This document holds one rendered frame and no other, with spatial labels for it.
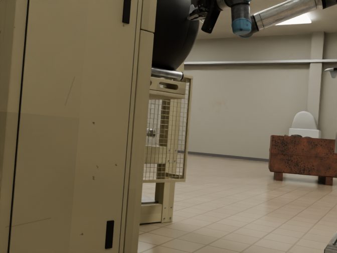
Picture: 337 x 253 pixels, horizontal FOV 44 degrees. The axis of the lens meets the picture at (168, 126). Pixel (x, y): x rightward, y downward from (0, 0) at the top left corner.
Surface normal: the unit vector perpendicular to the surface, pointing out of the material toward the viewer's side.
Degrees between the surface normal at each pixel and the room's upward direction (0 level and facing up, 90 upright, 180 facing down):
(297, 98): 90
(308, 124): 90
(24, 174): 90
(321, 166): 90
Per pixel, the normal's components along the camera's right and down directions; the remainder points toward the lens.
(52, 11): 0.63, 0.04
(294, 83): -0.48, -0.05
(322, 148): -0.21, -0.03
